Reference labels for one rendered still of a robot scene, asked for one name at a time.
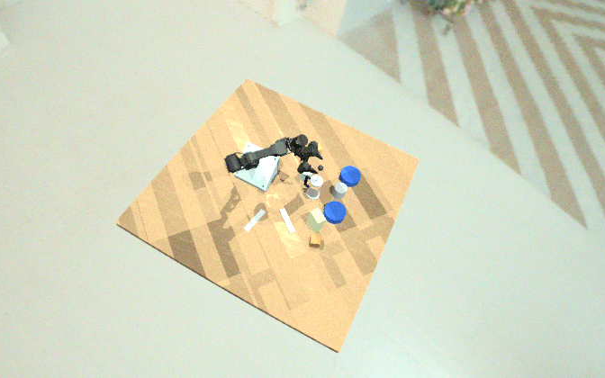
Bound white flat bar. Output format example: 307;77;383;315
279;208;295;234
243;209;266;232

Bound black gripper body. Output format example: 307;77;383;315
294;140;319;174

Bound blue short cylinder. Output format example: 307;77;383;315
339;166;361;187
323;201;347;224

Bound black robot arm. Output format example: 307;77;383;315
224;134;318;173

